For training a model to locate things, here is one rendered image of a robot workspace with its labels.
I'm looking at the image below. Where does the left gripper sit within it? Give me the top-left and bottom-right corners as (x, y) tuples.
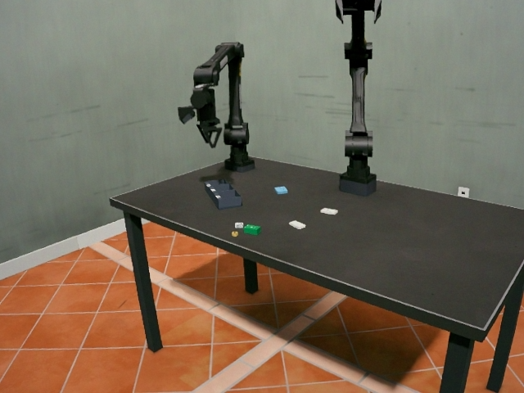
(335, 0), (382, 24)

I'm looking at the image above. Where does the green 9v battery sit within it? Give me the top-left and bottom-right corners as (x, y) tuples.
(244, 224), (261, 235)

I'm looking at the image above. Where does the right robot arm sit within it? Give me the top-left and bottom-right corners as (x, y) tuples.
(178, 42), (255, 167)

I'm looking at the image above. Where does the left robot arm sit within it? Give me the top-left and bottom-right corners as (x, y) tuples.
(340, 11), (377, 184)

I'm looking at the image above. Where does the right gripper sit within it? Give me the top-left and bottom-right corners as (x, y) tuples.
(196, 103), (222, 147)

